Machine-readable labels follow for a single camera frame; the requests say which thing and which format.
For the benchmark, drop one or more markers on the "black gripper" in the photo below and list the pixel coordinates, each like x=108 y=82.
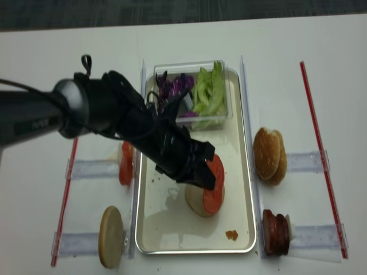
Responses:
x=169 y=146

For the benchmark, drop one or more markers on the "tomato slice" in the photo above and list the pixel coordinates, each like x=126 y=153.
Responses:
x=126 y=164
x=215 y=186

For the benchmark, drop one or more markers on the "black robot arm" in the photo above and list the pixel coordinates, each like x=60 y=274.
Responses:
x=112 y=108

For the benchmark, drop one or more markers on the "green lettuce leaves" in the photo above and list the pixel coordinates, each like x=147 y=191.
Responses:
x=208 y=97

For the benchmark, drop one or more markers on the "rear meat patty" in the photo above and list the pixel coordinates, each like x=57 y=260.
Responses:
x=284 y=236

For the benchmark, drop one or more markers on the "bottom bun on tray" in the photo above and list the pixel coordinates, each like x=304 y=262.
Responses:
x=193 y=197

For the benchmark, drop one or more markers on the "sauce crumb on tray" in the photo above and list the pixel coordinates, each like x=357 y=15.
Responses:
x=231 y=235

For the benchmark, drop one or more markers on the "front sesame bun top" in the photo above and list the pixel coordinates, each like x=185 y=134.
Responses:
x=266 y=152

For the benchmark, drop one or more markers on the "sesame bun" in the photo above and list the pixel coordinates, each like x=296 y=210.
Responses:
x=266 y=152
x=282 y=167

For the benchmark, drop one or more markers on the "rear sesame bun top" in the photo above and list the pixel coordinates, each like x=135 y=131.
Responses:
x=282 y=167

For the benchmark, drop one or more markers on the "clear plastic salad container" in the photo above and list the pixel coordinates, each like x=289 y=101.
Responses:
x=191 y=68

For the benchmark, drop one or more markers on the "purple cabbage leaves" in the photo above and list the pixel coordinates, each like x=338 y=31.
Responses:
x=169 y=90

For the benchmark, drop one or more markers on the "white pusher block right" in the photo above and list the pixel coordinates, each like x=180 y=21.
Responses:
x=290 y=227

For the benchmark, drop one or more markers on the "upper right acrylic holder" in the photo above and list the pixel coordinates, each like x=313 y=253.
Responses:
x=315 y=161

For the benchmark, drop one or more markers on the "acrylic holder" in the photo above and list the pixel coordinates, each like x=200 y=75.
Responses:
x=321 y=243
x=87 y=169
x=75 y=244
x=315 y=161

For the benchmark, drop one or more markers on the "upright bun half left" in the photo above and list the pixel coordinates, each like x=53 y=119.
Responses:
x=110 y=243

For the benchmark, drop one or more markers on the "upper left acrylic holder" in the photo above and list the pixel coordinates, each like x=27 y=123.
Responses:
x=87 y=169

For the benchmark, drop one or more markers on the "right red tape strip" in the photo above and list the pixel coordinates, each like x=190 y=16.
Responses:
x=341 y=237

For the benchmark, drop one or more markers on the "red tape strip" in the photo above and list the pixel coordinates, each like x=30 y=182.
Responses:
x=341 y=237
x=59 y=231

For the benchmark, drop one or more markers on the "lower right acrylic holder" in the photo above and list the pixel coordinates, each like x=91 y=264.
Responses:
x=321 y=243

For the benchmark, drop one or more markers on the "left red tape strip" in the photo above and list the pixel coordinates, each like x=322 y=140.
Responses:
x=59 y=231

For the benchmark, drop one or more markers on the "lower left acrylic holder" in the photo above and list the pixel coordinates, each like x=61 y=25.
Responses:
x=75 y=244

